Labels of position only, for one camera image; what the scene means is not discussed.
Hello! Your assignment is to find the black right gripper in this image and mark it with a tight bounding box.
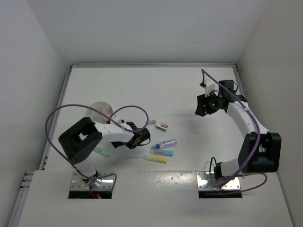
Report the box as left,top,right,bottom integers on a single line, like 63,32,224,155
196,91,223,117

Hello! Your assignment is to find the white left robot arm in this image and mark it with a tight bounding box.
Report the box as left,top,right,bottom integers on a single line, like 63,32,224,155
58,117,151,182

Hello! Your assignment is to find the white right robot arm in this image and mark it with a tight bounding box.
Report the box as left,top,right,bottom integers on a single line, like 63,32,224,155
195,79,282,181

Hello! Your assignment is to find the yellow highlighter marker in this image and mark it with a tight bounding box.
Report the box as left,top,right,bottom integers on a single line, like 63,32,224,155
143,155,167,164

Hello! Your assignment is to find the clear blue-capped glue bottle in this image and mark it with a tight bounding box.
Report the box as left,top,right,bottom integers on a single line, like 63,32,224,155
151,139,177,149

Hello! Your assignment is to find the blue highlighter marker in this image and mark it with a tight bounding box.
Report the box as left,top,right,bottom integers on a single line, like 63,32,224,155
150,149,174,157

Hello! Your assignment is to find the green highlighter marker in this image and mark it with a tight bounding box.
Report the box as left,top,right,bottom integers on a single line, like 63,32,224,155
93,148,110,158

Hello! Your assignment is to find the white round divided organizer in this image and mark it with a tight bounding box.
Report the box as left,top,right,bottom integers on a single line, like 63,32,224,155
86,102,113,123

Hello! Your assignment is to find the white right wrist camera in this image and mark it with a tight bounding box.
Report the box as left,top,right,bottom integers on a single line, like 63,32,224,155
204,79,215,97

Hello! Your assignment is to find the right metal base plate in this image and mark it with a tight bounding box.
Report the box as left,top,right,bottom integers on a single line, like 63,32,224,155
196,171,241,192

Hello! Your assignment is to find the metal base plate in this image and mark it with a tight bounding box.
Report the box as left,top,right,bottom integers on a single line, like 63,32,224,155
196,171,241,192
70,172,115,192

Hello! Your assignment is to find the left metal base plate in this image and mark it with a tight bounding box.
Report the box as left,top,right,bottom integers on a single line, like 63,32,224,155
70,172,115,192

